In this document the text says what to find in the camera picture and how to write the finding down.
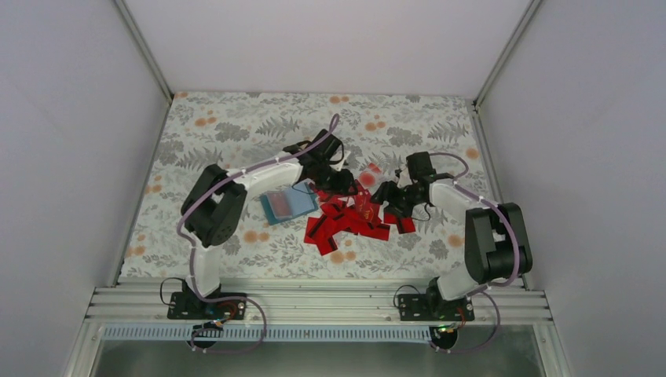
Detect grey slotted cable duct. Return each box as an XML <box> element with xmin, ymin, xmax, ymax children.
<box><xmin>102</xmin><ymin>324</ymin><xmax>431</xmax><ymax>343</ymax></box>

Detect red card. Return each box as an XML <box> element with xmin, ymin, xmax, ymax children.
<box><xmin>268</xmin><ymin>192</ymin><xmax>292</xmax><ymax>219</ymax></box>
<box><xmin>384</xmin><ymin>213</ymin><xmax>415</xmax><ymax>234</ymax></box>
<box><xmin>315</xmin><ymin>236</ymin><xmax>338</xmax><ymax>256</ymax></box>

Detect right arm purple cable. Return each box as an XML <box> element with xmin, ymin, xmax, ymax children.
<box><xmin>429</xmin><ymin>152</ymin><xmax>521</xmax><ymax>355</ymax></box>

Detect aluminium rail frame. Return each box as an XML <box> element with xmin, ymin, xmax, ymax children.
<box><xmin>85</xmin><ymin>278</ymin><xmax>553</xmax><ymax>325</ymax></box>

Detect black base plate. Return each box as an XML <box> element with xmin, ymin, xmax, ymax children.
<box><xmin>396</xmin><ymin>294</ymin><xmax>475</xmax><ymax>322</ymax></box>
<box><xmin>166</xmin><ymin>292</ymin><xmax>247</xmax><ymax>321</ymax></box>

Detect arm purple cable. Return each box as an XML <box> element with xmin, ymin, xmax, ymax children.
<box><xmin>175</xmin><ymin>113</ymin><xmax>342</xmax><ymax>356</ymax></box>
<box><xmin>429</xmin><ymin>152</ymin><xmax>521</xmax><ymax>355</ymax></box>

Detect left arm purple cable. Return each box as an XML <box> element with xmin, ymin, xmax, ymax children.
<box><xmin>175</xmin><ymin>113</ymin><xmax>342</xmax><ymax>356</ymax></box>

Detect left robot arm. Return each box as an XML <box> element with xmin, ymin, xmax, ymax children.
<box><xmin>177</xmin><ymin>130</ymin><xmax>357</xmax><ymax>318</ymax></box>

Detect white red-circle card right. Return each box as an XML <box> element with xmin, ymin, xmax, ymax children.
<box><xmin>357</xmin><ymin>163</ymin><xmax>382</xmax><ymax>189</ymax></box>

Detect teal card holder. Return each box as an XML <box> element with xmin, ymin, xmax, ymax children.
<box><xmin>260</xmin><ymin>182</ymin><xmax>319</xmax><ymax>225</ymax></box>

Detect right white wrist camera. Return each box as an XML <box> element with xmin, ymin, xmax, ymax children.
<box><xmin>394</xmin><ymin>166</ymin><xmax>412</xmax><ymax>187</ymax></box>

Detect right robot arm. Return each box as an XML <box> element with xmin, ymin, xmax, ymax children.
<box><xmin>371</xmin><ymin>152</ymin><xmax>533</xmax><ymax>320</ymax></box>

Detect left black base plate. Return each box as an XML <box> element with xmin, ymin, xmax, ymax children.
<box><xmin>166</xmin><ymin>292</ymin><xmax>247</xmax><ymax>321</ymax></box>

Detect floral table mat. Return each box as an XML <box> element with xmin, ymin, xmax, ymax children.
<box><xmin>120</xmin><ymin>92</ymin><xmax>494</xmax><ymax>280</ymax></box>

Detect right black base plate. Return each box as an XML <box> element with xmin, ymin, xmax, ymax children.
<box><xmin>396</xmin><ymin>294</ymin><xmax>475</xmax><ymax>322</ymax></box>

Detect red card front bottom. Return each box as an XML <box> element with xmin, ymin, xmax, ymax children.
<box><xmin>315</xmin><ymin>236</ymin><xmax>338</xmax><ymax>256</ymax></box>

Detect pile of red cards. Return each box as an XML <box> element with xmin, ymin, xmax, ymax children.
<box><xmin>304</xmin><ymin>181</ymin><xmax>390</xmax><ymax>246</ymax></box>

